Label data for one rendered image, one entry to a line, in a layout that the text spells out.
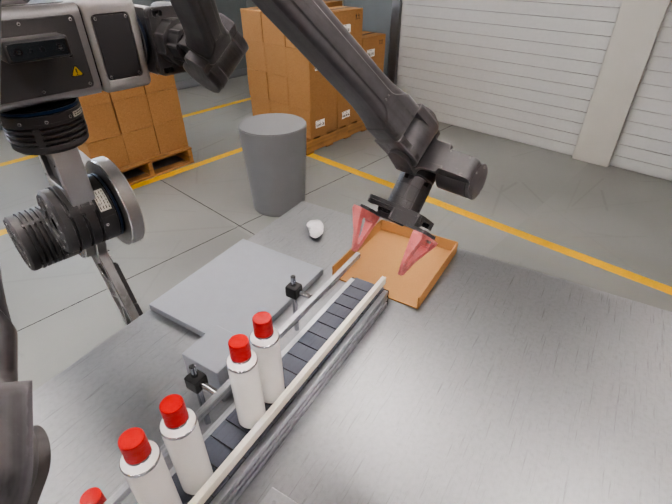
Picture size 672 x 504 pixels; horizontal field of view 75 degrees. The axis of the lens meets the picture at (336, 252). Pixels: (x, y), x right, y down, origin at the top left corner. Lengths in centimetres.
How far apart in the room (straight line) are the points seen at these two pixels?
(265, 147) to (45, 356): 166
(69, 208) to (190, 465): 55
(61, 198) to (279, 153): 207
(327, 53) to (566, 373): 84
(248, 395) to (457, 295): 66
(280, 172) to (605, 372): 234
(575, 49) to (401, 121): 393
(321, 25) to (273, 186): 253
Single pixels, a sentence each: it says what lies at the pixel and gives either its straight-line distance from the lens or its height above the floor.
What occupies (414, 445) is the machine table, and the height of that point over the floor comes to 83.
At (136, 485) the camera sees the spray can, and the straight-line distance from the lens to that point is 71.
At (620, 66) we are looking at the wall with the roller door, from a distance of 439.
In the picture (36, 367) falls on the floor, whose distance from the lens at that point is 253.
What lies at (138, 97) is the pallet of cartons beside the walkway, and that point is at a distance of 395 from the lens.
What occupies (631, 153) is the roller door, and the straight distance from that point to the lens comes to 456.
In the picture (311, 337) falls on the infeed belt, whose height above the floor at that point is 88.
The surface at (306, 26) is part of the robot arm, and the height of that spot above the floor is 153.
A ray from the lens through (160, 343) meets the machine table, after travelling 114.
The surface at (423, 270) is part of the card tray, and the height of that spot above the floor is 83.
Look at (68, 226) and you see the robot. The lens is 102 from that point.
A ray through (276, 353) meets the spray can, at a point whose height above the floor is 101.
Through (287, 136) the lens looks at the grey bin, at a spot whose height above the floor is 60.
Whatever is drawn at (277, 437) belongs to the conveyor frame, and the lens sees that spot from 89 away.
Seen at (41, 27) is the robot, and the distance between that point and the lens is 94.
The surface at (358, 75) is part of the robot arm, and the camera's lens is 60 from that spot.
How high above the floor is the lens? 160
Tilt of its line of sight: 35 degrees down
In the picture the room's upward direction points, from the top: straight up
